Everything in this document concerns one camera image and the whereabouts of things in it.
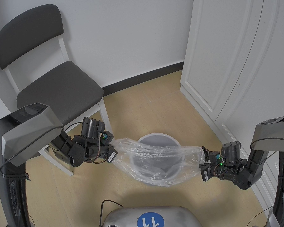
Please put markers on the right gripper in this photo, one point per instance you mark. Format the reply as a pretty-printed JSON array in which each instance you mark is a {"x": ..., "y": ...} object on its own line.
[{"x": 204, "y": 174}]

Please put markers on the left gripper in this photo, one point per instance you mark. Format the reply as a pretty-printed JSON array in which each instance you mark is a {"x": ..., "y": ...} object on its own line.
[{"x": 108, "y": 154}]

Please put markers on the clear plastic bag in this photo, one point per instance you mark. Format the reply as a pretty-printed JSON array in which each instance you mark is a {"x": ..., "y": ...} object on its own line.
[{"x": 156, "y": 150}]

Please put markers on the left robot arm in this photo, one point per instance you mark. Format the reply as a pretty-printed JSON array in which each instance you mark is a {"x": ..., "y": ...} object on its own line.
[{"x": 30, "y": 131}]

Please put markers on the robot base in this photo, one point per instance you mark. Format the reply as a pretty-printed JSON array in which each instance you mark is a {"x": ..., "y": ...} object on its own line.
[{"x": 151, "y": 216}]

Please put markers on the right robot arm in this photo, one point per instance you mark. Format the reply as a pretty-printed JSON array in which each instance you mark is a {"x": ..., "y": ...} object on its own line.
[{"x": 269, "y": 136}]

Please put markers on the white trash bin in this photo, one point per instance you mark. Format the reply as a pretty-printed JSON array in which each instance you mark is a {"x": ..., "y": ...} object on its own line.
[{"x": 156, "y": 137}]

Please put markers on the grey padded white chair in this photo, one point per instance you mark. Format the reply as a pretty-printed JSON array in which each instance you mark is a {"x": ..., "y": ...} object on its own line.
[{"x": 61, "y": 89}]

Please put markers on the white wardrobe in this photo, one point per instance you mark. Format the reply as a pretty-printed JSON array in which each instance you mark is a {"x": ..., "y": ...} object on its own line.
[{"x": 227, "y": 55}]

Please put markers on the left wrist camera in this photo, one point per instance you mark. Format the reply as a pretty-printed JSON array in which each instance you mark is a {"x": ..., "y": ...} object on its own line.
[{"x": 108, "y": 136}]

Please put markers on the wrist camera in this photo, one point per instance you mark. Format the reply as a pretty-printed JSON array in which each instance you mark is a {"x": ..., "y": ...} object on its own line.
[
  {"x": 214, "y": 158},
  {"x": 108, "y": 136}
]

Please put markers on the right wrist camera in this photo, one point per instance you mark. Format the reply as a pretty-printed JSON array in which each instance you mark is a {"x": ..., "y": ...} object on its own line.
[{"x": 214, "y": 158}]

